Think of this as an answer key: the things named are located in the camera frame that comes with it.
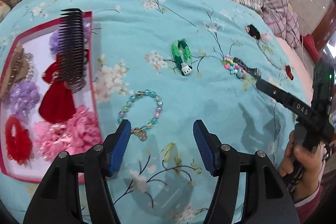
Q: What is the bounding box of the purple sequin scrunchie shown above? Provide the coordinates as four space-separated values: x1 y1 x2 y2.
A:
10 80 40 124

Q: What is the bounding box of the pink fabric flower scrunchie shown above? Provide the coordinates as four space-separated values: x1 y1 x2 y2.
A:
33 105 102 161

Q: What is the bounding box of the right hand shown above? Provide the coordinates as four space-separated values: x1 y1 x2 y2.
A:
278 131 326 202

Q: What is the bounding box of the white pearl bracelet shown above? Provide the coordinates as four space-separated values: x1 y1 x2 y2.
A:
23 52 35 83

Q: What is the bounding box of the red gem brooch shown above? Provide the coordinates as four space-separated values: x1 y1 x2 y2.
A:
285 65 294 81

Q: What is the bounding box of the black beaded hair clip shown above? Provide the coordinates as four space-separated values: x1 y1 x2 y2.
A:
245 24 261 40

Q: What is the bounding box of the tan hair claw clip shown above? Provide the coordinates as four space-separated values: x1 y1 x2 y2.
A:
1 45 29 101

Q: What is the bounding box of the silver blue chain necklace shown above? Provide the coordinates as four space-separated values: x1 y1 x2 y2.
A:
256 39 285 70

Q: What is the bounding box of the teal floral bedsheet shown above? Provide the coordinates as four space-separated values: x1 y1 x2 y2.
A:
1 0 306 223

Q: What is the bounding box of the purple flower black comb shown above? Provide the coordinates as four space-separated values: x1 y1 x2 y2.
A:
56 8 87 93

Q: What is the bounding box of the pastel crystal bead bracelet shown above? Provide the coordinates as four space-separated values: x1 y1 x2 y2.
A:
117 90 164 142

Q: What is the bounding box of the red fluffy scrunchie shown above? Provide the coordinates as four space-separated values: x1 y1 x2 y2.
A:
5 115 33 165

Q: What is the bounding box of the pink plaid pillow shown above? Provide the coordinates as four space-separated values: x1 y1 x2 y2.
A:
262 0 300 48

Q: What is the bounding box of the red shallow box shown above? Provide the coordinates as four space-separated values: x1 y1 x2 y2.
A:
1 9 102 182

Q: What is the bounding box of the red velvet bow clip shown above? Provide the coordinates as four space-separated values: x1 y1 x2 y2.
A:
39 54 86 124

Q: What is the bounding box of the pink fuzzy ball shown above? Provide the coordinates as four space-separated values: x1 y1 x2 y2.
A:
260 32 272 43

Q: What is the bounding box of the silver metal wristwatch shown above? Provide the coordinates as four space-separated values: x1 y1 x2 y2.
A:
234 57 261 80

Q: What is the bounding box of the green ribbon hair clip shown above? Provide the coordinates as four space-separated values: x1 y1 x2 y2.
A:
171 39 193 76

